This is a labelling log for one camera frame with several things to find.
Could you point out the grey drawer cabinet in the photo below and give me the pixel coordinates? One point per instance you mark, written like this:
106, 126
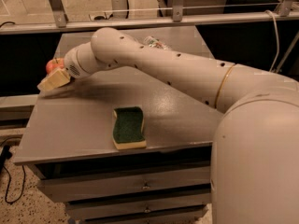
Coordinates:
68, 142

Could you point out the green yellow sponge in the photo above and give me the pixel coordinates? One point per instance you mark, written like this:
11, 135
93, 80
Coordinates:
128, 128

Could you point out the red apple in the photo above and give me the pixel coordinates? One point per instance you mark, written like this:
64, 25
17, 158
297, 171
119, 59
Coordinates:
54, 63

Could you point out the metal guard rail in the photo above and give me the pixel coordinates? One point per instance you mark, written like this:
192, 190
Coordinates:
41, 16

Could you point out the crushed drink can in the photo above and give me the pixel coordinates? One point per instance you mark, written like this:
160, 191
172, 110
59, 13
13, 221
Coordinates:
155, 43

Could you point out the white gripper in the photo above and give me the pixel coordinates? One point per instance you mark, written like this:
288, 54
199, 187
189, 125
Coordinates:
70, 64

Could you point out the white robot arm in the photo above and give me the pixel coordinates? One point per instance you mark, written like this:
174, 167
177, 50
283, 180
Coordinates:
255, 150

